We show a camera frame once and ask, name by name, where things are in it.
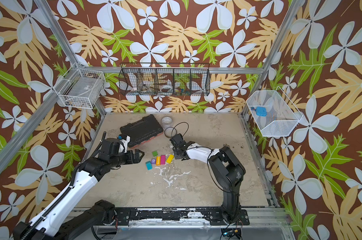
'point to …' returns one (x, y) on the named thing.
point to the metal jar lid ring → (169, 132)
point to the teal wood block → (149, 165)
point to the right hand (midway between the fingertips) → (179, 152)
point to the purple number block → (153, 161)
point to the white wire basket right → (282, 115)
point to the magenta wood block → (163, 159)
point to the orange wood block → (158, 160)
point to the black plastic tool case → (142, 131)
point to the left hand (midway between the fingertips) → (137, 152)
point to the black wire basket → (165, 79)
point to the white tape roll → (166, 88)
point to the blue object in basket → (260, 111)
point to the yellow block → (170, 159)
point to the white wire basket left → (80, 87)
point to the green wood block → (155, 153)
